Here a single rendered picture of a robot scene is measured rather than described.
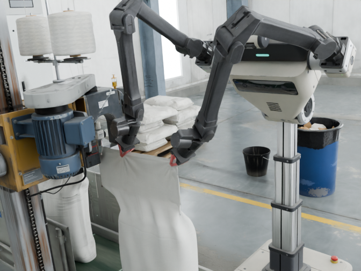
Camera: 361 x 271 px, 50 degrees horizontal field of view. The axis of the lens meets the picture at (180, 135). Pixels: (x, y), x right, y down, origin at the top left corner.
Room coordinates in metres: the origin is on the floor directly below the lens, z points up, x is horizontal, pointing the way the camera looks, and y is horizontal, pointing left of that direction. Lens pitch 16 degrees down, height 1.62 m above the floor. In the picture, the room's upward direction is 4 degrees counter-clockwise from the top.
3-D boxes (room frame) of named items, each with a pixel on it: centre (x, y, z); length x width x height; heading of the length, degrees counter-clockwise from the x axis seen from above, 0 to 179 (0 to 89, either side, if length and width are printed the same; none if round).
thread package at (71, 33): (1.55, 0.39, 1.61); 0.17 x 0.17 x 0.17
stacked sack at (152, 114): (4.68, 0.35, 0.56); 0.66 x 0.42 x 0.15; 140
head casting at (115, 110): (1.89, 0.45, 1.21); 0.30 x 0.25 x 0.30; 50
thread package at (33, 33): (1.71, 0.59, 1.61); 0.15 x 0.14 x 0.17; 50
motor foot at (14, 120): (1.46, 0.56, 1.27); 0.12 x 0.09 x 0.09; 140
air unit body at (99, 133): (1.70, 0.37, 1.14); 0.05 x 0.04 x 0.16; 140
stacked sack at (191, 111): (5.16, 0.00, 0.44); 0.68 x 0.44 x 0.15; 140
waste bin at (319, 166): (3.42, -1.23, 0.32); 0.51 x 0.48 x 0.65; 140
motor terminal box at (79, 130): (1.40, 0.37, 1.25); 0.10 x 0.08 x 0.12; 165
